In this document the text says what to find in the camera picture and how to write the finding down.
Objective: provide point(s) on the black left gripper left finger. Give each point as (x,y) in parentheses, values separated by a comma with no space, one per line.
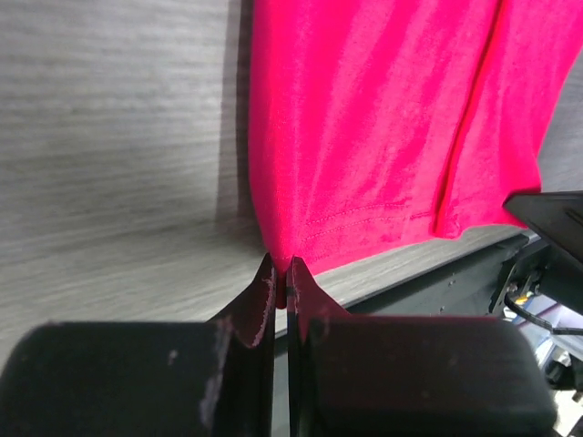
(144,378)

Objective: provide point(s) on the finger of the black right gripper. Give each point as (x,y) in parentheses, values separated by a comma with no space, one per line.
(556,217)

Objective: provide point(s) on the red pink t shirt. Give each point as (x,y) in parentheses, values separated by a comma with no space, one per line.
(380,124)

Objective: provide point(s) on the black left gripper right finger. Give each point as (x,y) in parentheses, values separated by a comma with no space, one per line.
(410,378)

